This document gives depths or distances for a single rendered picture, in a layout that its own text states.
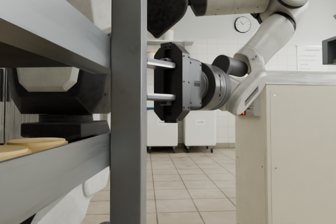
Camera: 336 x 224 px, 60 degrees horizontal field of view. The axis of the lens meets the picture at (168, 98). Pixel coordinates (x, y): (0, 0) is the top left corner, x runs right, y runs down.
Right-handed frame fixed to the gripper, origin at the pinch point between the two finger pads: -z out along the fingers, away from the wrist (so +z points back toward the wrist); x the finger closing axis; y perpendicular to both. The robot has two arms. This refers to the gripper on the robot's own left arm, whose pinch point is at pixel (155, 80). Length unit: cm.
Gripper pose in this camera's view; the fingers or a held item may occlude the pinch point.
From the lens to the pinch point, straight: 42.8
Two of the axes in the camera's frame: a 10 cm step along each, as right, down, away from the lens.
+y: 8.1, -0.2, -5.8
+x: 0.0, -10.0, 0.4
